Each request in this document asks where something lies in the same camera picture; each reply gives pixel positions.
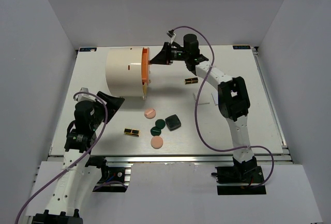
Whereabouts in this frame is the black gold lipstick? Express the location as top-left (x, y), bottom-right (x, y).
top-left (184, 77), bottom-right (199, 85)
top-left (124, 128), bottom-right (140, 137)

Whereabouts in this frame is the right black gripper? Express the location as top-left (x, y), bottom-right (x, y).
top-left (151, 42), bottom-right (189, 65)

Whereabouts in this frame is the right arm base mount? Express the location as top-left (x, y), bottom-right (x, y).
top-left (211, 157), bottom-right (266, 196)

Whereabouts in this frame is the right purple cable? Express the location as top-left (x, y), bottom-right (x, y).
top-left (172, 25), bottom-right (275, 189)

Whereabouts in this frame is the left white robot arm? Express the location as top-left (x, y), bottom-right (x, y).
top-left (32, 91), bottom-right (125, 223)

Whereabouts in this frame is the white square compact left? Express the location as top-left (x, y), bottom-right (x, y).
top-left (193, 92), bottom-right (210, 105)

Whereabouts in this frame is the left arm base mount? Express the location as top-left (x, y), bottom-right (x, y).
top-left (85, 156), bottom-right (128, 193)

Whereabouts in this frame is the blue label sticker left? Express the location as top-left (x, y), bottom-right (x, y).
top-left (79, 47), bottom-right (97, 52)

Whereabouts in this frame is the black square compact case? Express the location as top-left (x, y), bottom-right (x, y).
top-left (165, 114), bottom-right (182, 131)

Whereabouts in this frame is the dark green puff with label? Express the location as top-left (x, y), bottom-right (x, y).
top-left (150, 126), bottom-right (161, 137)

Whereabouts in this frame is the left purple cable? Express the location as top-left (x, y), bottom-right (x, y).
top-left (14, 92), bottom-right (108, 224)

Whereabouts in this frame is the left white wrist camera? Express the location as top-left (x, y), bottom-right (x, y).
top-left (73, 87), bottom-right (95, 102)

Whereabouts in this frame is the blue label sticker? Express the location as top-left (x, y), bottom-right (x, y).
top-left (232, 45), bottom-right (251, 50)
top-left (79, 47), bottom-right (97, 52)

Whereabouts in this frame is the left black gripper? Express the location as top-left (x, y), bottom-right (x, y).
top-left (90, 91), bottom-right (124, 130)

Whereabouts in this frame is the white square compact with gold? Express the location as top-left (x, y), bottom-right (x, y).
top-left (212, 92), bottom-right (219, 106)

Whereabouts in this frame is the dark green puff upper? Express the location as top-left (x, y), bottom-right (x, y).
top-left (155, 119), bottom-right (166, 129)

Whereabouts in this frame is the purple cable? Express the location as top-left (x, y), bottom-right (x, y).
top-left (172, 25), bottom-right (275, 189)
top-left (14, 92), bottom-right (108, 224)

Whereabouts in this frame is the orange top drawer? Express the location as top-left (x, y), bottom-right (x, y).
top-left (141, 48), bottom-right (149, 84)

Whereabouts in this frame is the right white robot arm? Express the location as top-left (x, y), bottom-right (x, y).
top-left (149, 34), bottom-right (257, 182)

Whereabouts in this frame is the plain pink round puff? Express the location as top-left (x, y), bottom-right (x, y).
top-left (151, 136), bottom-right (163, 149)

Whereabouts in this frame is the pink puff with strap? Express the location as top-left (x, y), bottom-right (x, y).
top-left (144, 108), bottom-right (156, 119)

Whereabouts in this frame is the cream round drawer organizer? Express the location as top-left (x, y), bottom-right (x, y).
top-left (106, 47), bottom-right (150, 99)

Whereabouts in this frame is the blue label sticker right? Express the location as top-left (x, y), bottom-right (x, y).
top-left (232, 45), bottom-right (251, 50)

